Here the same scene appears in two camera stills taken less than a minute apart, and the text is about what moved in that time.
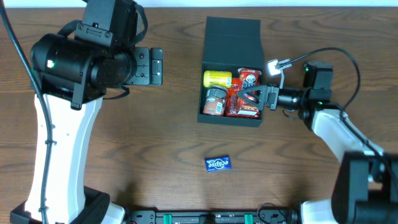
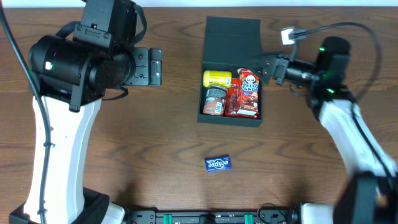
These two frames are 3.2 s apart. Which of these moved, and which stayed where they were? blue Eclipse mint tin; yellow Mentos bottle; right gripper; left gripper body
Moved: right gripper
Stayed: left gripper body; yellow Mentos bottle; blue Eclipse mint tin
